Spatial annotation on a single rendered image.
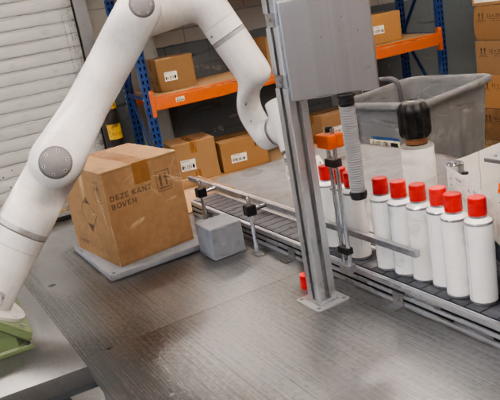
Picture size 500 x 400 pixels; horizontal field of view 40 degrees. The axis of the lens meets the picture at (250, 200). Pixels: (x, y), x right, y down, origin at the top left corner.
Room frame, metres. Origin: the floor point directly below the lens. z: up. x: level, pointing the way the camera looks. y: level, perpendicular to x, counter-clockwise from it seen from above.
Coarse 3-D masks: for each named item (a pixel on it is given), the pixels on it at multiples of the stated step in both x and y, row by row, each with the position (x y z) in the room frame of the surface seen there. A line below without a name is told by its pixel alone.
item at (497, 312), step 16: (224, 208) 2.03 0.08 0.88; (240, 208) 2.00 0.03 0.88; (256, 224) 1.82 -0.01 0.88; (272, 224) 1.80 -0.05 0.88; (288, 224) 1.77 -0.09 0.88; (336, 256) 1.49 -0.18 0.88; (384, 272) 1.35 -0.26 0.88; (416, 288) 1.25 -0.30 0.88; (432, 288) 1.23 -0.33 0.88; (464, 304) 1.14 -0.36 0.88; (496, 304) 1.12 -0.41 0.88; (496, 320) 1.07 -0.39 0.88
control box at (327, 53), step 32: (288, 0) 1.30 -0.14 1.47; (320, 0) 1.30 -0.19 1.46; (352, 0) 1.29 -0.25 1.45; (288, 32) 1.30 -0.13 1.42; (320, 32) 1.30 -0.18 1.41; (352, 32) 1.29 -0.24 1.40; (288, 64) 1.31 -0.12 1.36; (320, 64) 1.30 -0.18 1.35; (352, 64) 1.29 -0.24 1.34; (320, 96) 1.30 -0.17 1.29
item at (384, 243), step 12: (192, 180) 2.16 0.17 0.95; (204, 180) 2.10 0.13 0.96; (228, 192) 1.94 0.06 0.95; (240, 192) 1.89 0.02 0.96; (276, 204) 1.71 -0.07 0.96; (336, 228) 1.47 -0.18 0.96; (348, 228) 1.44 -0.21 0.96; (372, 240) 1.35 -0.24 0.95; (384, 240) 1.32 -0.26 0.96; (408, 252) 1.26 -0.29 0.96
